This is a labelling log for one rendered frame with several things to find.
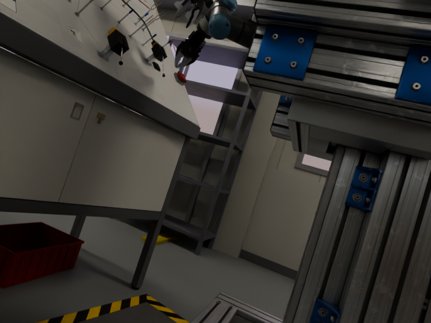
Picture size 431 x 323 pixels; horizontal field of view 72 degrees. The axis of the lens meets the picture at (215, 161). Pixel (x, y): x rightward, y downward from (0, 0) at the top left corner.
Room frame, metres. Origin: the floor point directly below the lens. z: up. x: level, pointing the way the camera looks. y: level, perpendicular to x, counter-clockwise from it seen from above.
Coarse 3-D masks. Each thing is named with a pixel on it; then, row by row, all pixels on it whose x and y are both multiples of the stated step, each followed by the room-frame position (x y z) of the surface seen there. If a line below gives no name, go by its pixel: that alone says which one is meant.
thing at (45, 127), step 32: (0, 64) 0.78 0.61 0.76; (32, 64) 0.84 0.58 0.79; (0, 96) 0.80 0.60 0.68; (32, 96) 0.86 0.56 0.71; (64, 96) 0.94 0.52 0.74; (0, 128) 0.82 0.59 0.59; (32, 128) 0.89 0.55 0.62; (64, 128) 0.97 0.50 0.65; (0, 160) 0.84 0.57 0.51; (32, 160) 0.92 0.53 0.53; (64, 160) 1.00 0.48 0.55; (0, 192) 0.87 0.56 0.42; (32, 192) 0.94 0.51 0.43
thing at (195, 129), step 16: (0, 16) 0.71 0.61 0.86; (0, 32) 0.72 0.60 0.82; (16, 32) 0.75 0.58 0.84; (32, 32) 0.78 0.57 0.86; (16, 48) 0.76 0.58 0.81; (32, 48) 0.79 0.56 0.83; (48, 48) 0.82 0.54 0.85; (48, 64) 0.83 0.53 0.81; (64, 64) 0.87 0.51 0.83; (80, 64) 0.91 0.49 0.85; (80, 80) 0.92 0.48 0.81; (96, 80) 0.97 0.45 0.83; (112, 80) 1.02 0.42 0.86; (112, 96) 1.03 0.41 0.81; (128, 96) 1.09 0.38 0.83; (144, 96) 1.15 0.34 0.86; (144, 112) 1.17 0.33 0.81; (160, 112) 1.25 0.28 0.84; (176, 128) 1.36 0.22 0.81; (192, 128) 1.45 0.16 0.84
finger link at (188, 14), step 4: (192, 8) 1.28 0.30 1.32; (196, 8) 1.27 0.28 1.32; (188, 12) 1.30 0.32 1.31; (192, 12) 1.27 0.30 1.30; (196, 12) 1.27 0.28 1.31; (188, 16) 1.30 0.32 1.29; (192, 16) 1.28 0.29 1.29; (196, 16) 1.28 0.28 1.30; (192, 20) 1.28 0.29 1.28; (188, 24) 1.29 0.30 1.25
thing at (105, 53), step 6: (114, 30) 0.98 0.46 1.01; (108, 36) 0.99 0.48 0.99; (114, 36) 0.98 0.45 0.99; (120, 36) 0.99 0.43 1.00; (108, 42) 0.99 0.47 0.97; (114, 42) 0.97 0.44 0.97; (120, 42) 0.97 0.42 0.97; (126, 42) 1.00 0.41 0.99; (108, 48) 1.00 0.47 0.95; (114, 48) 0.98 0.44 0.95; (120, 48) 0.99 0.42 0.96; (126, 48) 0.99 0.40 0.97; (102, 54) 1.02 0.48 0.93; (108, 54) 1.02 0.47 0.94; (120, 54) 1.01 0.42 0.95; (108, 60) 1.05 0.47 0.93
